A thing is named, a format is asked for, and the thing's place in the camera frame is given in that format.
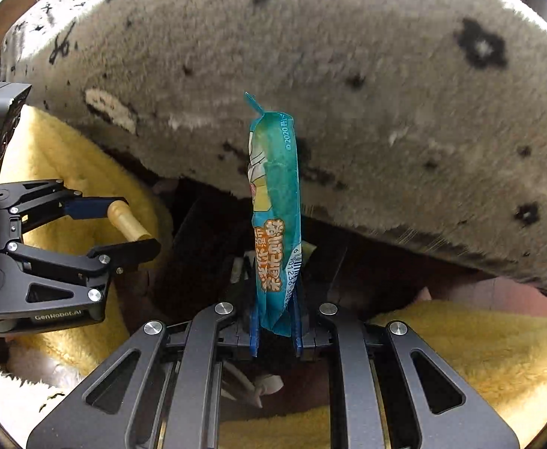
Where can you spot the yellow cylinder tube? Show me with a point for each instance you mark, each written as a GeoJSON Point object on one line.
{"type": "Point", "coordinates": [128, 224]}

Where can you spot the black trash bin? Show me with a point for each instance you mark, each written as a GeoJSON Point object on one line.
{"type": "Point", "coordinates": [198, 252]}

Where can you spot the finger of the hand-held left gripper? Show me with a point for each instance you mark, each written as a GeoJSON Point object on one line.
{"type": "Point", "coordinates": [91, 208]}
{"type": "Point", "coordinates": [128, 250]}

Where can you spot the grey printed fleece blanket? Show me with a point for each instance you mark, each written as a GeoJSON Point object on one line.
{"type": "Point", "coordinates": [348, 79]}

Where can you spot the white plastic piece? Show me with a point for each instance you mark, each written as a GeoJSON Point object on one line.
{"type": "Point", "coordinates": [259, 386]}

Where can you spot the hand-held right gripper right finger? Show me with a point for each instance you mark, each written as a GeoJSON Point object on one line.
{"type": "Point", "coordinates": [298, 341]}

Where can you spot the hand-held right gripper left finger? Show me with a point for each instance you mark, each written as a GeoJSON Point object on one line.
{"type": "Point", "coordinates": [254, 336]}

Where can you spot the white fluffy rug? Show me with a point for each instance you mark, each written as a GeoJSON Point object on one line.
{"type": "Point", "coordinates": [2, 393]}

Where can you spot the blue snack wrapper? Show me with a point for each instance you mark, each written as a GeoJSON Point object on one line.
{"type": "Point", "coordinates": [275, 206]}

